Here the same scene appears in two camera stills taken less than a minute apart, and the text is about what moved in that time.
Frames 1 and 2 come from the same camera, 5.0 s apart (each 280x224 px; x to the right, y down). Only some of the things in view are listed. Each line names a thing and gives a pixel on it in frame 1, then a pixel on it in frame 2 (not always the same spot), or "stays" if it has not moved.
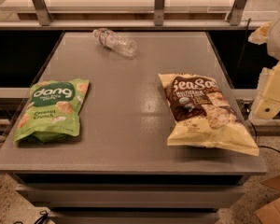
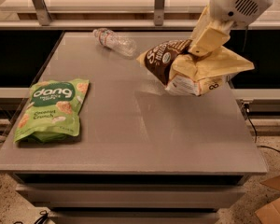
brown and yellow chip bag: [202, 113] -> [183, 72]
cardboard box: [276, 212] stays
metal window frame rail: [44, 20] stays
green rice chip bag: [51, 113] stays
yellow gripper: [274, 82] -> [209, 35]
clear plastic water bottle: [123, 46] stays
